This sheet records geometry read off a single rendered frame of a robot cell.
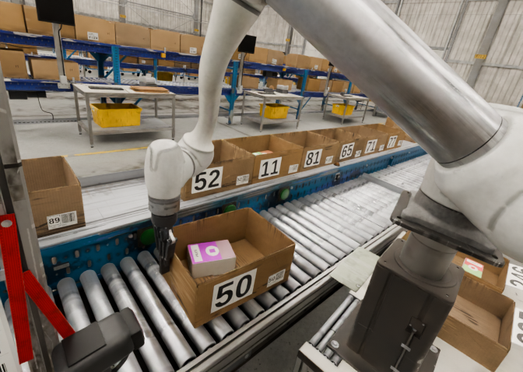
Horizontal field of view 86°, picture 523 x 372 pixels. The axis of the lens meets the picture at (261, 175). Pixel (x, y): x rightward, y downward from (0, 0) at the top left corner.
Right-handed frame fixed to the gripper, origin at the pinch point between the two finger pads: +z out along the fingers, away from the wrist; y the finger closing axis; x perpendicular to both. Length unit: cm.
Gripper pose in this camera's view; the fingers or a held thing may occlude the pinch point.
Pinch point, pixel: (164, 263)
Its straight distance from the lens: 101.0
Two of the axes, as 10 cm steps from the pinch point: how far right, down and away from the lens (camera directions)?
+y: 6.7, 3.7, -6.5
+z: -1.3, 9.1, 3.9
